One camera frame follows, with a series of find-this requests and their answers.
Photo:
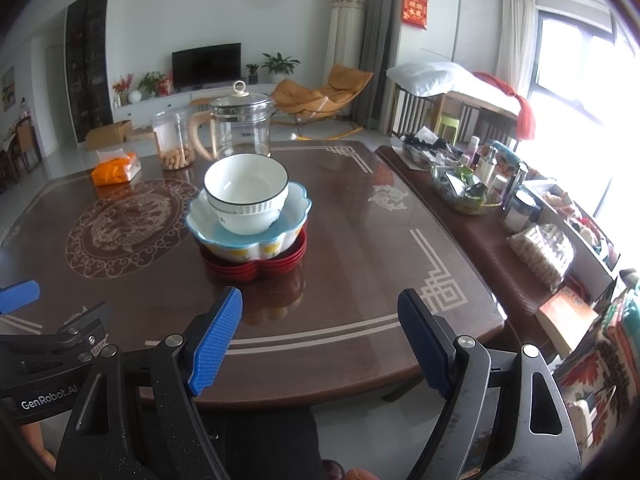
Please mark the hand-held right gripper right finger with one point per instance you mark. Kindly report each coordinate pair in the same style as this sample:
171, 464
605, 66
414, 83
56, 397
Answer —
425, 345

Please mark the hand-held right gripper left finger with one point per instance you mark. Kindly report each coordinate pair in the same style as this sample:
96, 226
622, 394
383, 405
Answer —
215, 340

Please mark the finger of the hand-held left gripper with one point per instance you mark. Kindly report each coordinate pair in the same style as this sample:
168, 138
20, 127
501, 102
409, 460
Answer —
75, 332
20, 296

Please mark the scalloped bowl with lemon print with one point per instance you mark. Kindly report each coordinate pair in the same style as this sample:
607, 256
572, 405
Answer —
295, 210

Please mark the white bowl with black rim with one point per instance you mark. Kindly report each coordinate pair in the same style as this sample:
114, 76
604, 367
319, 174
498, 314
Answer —
245, 180

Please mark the person's left hand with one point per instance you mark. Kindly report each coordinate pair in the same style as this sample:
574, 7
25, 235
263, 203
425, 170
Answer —
37, 442

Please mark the brown side table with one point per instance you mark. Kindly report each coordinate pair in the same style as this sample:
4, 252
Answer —
470, 250

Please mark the brown book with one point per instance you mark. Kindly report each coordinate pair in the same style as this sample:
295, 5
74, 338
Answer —
567, 317

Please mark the patterned bag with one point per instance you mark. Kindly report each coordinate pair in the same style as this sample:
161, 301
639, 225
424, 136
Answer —
542, 255

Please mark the glass basket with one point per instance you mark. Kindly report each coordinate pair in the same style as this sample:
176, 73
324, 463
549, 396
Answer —
470, 202

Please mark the orange tissue pack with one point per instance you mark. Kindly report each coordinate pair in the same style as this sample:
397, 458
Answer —
112, 172

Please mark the silver tin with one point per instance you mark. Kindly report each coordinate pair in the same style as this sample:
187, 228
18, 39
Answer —
520, 212

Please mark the colourful patterned blanket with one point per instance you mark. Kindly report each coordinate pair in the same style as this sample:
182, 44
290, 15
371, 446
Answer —
607, 360

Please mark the open cardboard box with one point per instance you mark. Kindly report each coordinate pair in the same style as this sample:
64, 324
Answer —
107, 135

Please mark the group of cosmetic bottles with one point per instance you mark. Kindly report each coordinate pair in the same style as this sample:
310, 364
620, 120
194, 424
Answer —
487, 165

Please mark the tray of black items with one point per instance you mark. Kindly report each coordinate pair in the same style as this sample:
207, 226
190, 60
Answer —
425, 152

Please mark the flat cardboard carton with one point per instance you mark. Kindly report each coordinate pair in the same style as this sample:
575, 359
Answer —
140, 135

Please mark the clear snack jar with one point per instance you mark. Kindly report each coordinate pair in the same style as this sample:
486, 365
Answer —
172, 135

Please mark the glass electric kettle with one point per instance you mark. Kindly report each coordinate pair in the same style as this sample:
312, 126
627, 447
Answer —
240, 130

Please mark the green stool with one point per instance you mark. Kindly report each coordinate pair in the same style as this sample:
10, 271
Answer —
448, 127

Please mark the white television cabinet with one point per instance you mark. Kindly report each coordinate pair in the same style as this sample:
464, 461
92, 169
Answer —
150, 107

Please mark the round white vase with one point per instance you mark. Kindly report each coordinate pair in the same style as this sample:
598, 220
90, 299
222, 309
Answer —
135, 96

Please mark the wooden crib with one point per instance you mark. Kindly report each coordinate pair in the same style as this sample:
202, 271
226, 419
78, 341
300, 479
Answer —
410, 112

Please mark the red flowers in vase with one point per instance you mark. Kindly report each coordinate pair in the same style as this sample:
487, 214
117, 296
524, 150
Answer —
122, 85

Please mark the dark display cabinet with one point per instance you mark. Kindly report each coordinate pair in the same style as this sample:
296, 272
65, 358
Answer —
89, 60

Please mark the green potted plant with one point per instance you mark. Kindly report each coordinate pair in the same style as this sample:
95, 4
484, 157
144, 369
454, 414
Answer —
151, 82

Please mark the red gift box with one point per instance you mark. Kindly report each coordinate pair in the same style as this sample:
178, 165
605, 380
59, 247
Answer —
165, 87

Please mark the red cloth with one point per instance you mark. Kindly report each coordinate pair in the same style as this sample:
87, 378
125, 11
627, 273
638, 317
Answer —
525, 110

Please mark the white pillow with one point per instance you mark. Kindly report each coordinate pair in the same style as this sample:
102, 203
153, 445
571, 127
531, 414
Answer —
425, 77

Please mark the small potted plant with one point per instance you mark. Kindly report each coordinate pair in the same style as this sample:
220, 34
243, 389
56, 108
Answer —
252, 71

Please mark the orange lounge chair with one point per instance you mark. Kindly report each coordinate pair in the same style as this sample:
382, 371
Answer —
345, 85

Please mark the black television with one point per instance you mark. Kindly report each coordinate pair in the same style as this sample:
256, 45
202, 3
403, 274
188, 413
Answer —
206, 66

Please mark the large leafy potted plant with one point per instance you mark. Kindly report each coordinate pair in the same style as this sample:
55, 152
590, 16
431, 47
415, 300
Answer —
280, 65

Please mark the grey curtain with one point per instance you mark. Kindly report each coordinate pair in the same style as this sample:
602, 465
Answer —
380, 45

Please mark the covered standing air conditioner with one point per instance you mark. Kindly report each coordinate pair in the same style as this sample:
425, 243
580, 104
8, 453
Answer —
346, 45

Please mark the dark framed window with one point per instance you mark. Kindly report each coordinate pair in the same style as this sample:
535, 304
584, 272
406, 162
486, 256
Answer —
575, 60

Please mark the white curtain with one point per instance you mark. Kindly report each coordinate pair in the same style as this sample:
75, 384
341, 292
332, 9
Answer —
515, 35

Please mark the framed wall picture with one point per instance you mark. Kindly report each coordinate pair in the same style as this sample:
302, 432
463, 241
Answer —
7, 87

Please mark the red wall hanging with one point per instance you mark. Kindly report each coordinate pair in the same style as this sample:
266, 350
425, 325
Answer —
415, 8

